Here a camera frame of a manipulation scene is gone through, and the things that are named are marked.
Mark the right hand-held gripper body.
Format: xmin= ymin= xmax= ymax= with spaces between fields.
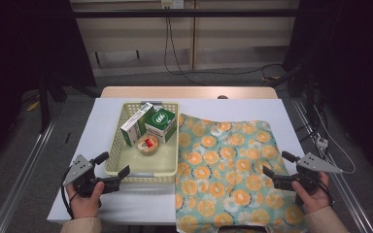
xmin=272 ymin=152 xmax=344 ymax=195

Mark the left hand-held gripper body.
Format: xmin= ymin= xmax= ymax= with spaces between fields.
xmin=62 ymin=154 xmax=121 ymax=198

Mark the pale yellow plastic basket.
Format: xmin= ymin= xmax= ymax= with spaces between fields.
xmin=104 ymin=101 xmax=180 ymax=184

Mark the orange print tote bag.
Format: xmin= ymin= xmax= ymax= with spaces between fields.
xmin=174 ymin=113 xmax=309 ymax=233

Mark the round tin with red label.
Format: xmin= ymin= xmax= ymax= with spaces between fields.
xmin=137 ymin=134 xmax=160 ymax=156

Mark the tall green white box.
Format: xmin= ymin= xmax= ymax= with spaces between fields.
xmin=119 ymin=102 xmax=155 ymax=149

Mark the cube green white box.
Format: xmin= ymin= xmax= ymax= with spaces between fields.
xmin=144 ymin=108 xmax=178 ymax=145

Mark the person's right hand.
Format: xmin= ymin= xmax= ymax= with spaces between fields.
xmin=291 ymin=173 xmax=331 ymax=215

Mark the person's left hand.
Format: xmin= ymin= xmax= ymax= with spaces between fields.
xmin=68 ymin=183 xmax=105 ymax=219

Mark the white power strip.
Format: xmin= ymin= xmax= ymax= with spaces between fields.
xmin=316 ymin=136 xmax=329 ymax=150

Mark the black metal stand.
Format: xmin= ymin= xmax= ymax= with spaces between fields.
xmin=266 ymin=61 xmax=320 ymax=98
xmin=37 ymin=74 xmax=69 ymax=134

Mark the black curtain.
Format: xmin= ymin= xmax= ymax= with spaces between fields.
xmin=283 ymin=0 xmax=373 ymax=185
xmin=0 ymin=0 xmax=96 ymax=163

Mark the left hand-held gripper cable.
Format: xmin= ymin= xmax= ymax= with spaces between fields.
xmin=60 ymin=166 xmax=79 ymax=220

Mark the hand-held gripper cable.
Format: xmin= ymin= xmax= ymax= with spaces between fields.
xmin=317 ymin=179 xmax=335 ymax=208
xmin=60 ymin=166 xmax=79 ymax=220

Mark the right hand-held gripper cable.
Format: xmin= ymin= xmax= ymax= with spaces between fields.
xmin=317 ymin=179 xmax=335 ymax=208

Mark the white floor cable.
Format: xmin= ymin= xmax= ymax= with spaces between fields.
xmin=314 ymin=106 xmax=357 ymax=176

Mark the metal floor rail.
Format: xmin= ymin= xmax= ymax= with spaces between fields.
xmin=0 ymin=119 xmax=59 ymax=233
xmin=290 ymin=98 xmax=373 ymax=233

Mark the black wall cable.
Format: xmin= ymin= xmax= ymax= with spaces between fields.
xmin=166 ymin=17 xmax=207 ymax=86
xmin=163 ymin=17 xmax=286 ymax=77

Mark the white wall socket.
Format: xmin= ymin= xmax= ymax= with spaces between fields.
xmin=160 ymin=0 xmax=185 ymax=10

